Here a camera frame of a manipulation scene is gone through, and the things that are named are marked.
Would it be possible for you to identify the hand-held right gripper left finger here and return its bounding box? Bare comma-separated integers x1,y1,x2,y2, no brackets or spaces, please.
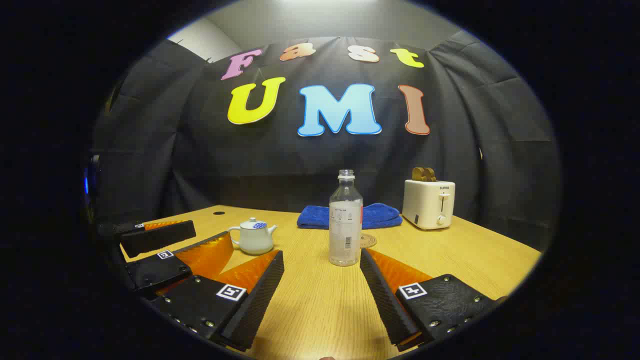
150,250,285,352

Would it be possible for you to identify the white ceramic teacup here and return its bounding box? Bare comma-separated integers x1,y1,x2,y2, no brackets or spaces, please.
228,217,278,256

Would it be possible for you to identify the folded blue towel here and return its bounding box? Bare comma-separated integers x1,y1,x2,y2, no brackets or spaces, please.
296,202,403,231

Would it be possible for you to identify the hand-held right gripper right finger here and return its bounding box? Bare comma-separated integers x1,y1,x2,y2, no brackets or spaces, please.
360,248,501,351

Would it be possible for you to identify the white toaster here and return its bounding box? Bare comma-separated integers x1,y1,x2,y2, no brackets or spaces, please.
402,179,456,231

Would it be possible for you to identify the clear plastic water bottle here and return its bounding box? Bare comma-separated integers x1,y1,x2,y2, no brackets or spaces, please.
328,169,364,267

